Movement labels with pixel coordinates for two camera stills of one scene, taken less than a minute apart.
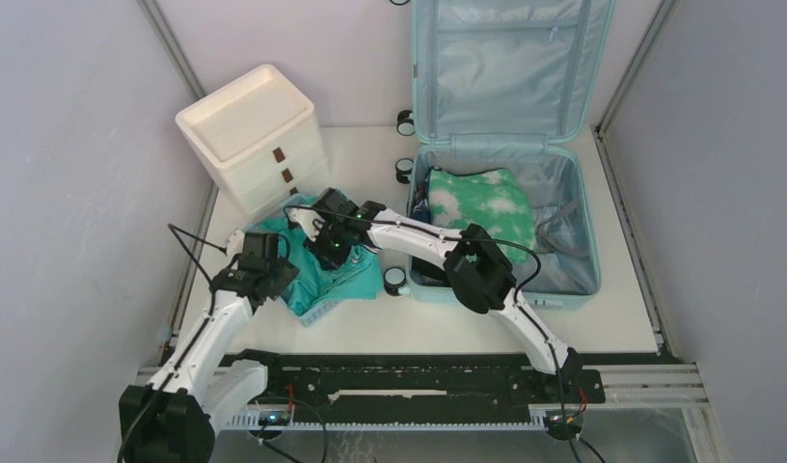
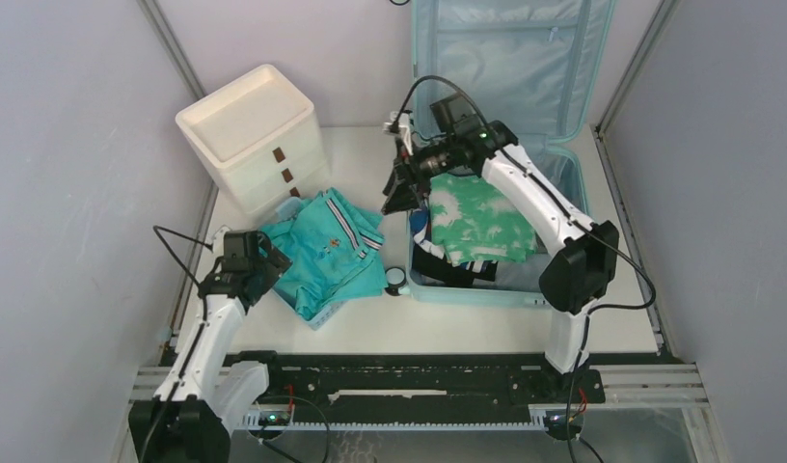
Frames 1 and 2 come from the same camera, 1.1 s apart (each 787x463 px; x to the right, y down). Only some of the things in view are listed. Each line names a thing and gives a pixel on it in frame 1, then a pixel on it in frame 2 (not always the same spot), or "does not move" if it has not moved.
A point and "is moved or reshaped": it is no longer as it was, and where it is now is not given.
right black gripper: (329, 258) to (402, 190)
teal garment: (318, 284) does not move
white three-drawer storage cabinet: (260, 139) does not move
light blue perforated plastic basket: (310, 318) is moved or reshaped
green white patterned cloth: (495, 200) does not move
